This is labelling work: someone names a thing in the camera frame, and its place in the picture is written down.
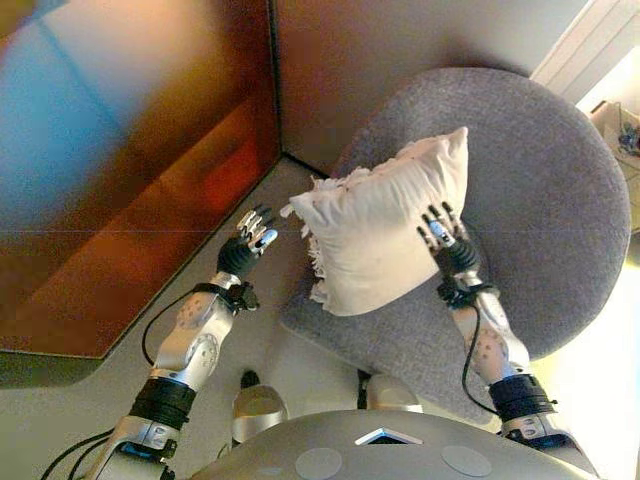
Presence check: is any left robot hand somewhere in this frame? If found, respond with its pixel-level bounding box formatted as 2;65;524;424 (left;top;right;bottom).
217;203;279;277

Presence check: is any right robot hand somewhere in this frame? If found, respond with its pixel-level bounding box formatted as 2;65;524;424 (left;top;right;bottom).
416;199;484;277

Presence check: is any white fringed cushion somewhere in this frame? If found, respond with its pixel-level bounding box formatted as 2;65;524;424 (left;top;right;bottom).
279;126;470;317

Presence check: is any grey fabric armchair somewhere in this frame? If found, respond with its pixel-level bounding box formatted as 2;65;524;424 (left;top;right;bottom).
278;67;632;422

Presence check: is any left robot leg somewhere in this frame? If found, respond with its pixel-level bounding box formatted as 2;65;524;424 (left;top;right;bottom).
232;369;290;446

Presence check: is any robot leg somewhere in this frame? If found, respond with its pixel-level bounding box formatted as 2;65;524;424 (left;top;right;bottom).
357;372;425;415
232;369;290;446

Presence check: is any right robot leg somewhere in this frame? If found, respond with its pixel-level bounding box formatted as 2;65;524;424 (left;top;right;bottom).
357;372;425;415

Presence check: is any glossy brown cabinet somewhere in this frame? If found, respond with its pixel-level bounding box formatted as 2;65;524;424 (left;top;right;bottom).
0;0;282;389

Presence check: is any light wooden nightstand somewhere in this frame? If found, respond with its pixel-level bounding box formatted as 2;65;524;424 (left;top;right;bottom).
589;99;640;172

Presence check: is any grey robot torso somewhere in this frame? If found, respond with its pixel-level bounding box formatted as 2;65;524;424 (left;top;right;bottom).
192;409;601;480

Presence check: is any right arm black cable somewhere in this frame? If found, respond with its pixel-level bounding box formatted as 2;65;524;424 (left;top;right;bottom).
461;307;497;417

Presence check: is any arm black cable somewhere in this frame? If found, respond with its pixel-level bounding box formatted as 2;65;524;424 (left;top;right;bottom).
461;307;497;417
141;297;201;367

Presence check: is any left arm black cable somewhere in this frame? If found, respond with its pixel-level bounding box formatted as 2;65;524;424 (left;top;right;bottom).
141;297;201;367

